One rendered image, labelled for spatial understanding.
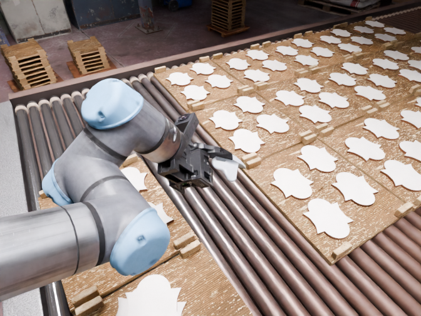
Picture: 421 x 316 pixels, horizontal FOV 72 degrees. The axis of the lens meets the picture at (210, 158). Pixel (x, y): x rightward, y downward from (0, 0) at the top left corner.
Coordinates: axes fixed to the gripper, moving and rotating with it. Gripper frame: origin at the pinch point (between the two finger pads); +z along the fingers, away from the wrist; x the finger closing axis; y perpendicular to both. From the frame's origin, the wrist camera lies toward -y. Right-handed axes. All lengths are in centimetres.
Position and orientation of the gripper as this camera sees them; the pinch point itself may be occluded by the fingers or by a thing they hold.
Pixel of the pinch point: (215, 172)
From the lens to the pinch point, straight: 68.4
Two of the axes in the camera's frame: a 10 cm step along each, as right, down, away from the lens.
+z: 4.6, 3.9, 8.0
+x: 8.8, -2.5, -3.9
